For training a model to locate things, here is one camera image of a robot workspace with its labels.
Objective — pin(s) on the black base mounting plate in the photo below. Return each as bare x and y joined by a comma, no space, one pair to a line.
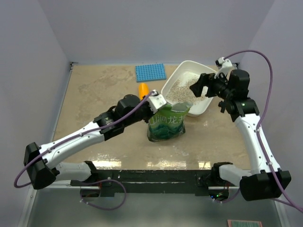
196,182

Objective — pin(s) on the orange plastic scoop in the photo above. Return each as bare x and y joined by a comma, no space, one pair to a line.
143,90

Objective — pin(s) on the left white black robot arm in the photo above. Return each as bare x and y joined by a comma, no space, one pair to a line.
45,164

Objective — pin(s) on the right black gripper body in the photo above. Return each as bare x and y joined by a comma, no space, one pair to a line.
221,86

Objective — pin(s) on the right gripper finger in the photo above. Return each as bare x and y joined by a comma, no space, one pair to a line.
202,82
210,91

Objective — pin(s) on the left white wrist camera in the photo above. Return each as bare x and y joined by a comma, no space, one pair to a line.
156,101

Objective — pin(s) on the white litter box tray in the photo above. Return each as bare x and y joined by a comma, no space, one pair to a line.
176,89

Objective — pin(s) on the black bag clip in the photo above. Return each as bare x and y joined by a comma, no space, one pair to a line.
222,105

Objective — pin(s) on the pink green board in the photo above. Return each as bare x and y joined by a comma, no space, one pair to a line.
243,223

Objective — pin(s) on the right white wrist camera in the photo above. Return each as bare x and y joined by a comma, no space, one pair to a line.
224,66

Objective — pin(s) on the blue studded plate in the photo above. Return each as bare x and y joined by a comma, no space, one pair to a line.
150,72

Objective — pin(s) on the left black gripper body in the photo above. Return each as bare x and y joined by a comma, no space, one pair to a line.
147,111

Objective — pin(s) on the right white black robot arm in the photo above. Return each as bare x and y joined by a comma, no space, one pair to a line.
265,179

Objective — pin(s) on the green litter bag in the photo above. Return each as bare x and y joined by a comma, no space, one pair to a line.
168,122

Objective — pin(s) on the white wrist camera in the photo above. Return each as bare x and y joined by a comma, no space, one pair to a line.
156,101
224,66

